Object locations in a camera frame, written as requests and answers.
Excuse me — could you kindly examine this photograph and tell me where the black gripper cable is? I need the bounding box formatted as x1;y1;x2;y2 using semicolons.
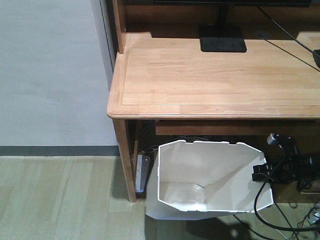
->
253;159;320;232

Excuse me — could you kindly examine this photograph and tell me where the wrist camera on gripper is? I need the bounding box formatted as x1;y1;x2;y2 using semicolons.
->
266;132;302;157

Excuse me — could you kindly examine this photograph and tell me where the white plastic trash bin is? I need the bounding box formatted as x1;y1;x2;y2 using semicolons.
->
146;140;274;220

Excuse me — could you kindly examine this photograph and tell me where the light wooden desk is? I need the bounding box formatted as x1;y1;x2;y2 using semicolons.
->
107;0;320;202

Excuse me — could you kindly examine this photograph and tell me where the black computer monitor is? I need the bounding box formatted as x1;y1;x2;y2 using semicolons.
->
153;0;312;53

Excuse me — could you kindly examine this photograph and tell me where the white power strip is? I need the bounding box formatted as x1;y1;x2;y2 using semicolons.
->
135;154;151;193

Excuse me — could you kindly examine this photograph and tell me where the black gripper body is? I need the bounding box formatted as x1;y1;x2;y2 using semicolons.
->
251;152;320;185

